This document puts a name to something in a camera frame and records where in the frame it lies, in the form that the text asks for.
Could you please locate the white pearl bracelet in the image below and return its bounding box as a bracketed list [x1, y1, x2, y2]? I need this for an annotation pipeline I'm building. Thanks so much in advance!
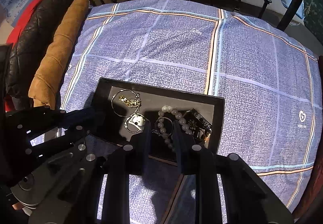
[156, 105, 193, 151]

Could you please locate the black rectangular tray box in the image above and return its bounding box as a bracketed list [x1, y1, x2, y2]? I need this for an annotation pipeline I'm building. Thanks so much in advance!
[91, 78, 224, 153]

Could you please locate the small gold charm earring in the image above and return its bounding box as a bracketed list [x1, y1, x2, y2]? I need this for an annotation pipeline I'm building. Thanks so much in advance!
[119, 96, 142, 109]

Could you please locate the white earring card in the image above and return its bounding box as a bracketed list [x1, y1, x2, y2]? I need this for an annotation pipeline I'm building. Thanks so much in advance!
[124, 113, 146, 134]

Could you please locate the silver hoop jewelry cluster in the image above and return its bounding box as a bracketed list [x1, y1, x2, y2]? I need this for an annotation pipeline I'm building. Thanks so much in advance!
[111, 89, 146, 134]

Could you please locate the black quilted leather jacket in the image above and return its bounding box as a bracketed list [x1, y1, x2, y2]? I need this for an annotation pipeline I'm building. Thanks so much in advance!
[5, 0, 73, 110]

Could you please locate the tan suede cushion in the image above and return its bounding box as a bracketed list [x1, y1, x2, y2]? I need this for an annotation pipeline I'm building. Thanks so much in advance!
[28, 0, 89, 110]

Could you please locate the blue checked bed cover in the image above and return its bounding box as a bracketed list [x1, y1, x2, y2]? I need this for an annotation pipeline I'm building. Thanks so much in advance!
[56, 0, 322, 218]

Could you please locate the black dial wristwatch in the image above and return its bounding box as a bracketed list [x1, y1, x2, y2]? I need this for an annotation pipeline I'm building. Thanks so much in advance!
[183, 109, 212, 144]

